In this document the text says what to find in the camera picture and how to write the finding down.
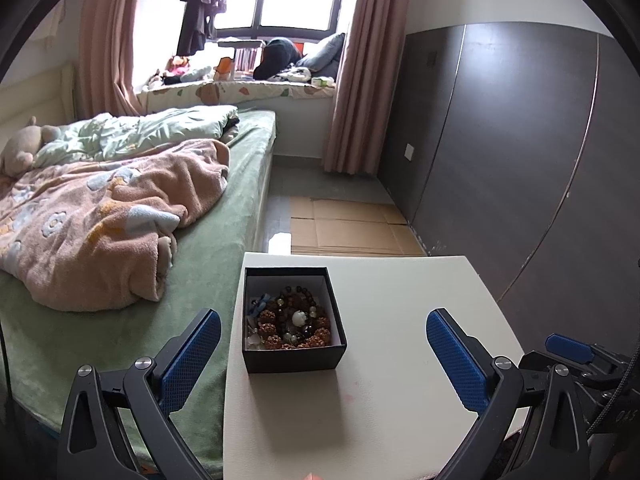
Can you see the white wall socket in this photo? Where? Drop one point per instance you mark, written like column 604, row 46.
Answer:
column 410, row 152

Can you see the orange white box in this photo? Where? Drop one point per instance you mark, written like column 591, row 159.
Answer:
column 225, row 69

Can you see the light green quilt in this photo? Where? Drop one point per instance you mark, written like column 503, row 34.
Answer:
column 150, row 132

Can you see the small green white box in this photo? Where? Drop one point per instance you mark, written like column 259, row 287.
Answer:
column 322, row 81

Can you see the bed with green sheet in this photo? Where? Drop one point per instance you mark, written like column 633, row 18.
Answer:
column 215, row 240

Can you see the black jewelry box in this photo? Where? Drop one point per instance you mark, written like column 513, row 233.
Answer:
column 295, row 357

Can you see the printed window seat cushion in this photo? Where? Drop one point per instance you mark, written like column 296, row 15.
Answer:
column 225, row 94

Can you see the dark grey wardrobe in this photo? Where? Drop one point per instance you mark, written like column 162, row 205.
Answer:
column 500, row 160

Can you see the pink flower blanket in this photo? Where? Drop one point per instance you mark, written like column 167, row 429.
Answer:
column 100, row 220

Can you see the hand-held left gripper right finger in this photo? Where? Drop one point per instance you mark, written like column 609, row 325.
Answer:
column 457, row 355

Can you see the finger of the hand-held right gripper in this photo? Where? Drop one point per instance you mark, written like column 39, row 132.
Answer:
column 570, row 347

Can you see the cream padded headboard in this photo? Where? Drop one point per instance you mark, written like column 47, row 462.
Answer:
column 30, row 100

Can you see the hanging dark clothes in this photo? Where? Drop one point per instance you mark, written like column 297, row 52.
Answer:
column 197, row 5

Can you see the black bag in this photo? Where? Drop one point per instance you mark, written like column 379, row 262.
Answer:
column 275, row 57

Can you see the beige plush toy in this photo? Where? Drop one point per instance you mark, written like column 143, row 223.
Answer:
column 22, row 145

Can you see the grey pillow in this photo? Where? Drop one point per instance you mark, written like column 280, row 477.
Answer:
column 322, row 52

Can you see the flattened cardboard sheets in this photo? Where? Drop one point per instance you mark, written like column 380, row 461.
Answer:
column 345, row 230

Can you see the pink curtain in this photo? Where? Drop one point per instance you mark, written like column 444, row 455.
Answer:
column 370, row 60
column 115, row 35

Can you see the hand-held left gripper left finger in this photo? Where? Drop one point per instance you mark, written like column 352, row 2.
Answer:
column 192, row 355

